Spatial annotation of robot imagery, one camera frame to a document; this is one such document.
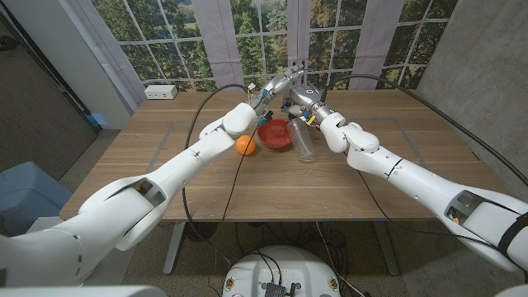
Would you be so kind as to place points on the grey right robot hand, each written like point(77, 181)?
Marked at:
point(311, 101)

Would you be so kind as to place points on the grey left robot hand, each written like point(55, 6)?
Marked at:
point(274, 88)

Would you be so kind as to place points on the clear pump dispenser bottle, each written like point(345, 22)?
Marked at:
point(302, 140)

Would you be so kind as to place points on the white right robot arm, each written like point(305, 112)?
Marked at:
point(433, 185)

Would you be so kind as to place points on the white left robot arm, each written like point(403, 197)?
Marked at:
point(156, 185)

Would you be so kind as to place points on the red bowl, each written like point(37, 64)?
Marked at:
point(277, 134)

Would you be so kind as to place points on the orange fruit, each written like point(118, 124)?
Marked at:
point(244, 145)

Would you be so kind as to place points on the white power strip box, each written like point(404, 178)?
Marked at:
point(161, 92)

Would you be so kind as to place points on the black round floor fan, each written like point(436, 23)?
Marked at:
point(201, 231)

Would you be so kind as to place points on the white table leg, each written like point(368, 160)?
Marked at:
point(387, 247)
point(173, 247)

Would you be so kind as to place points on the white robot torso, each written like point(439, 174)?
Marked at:
point(280, 268)

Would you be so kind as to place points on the blue storage bin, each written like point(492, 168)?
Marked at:
point(29, 198)

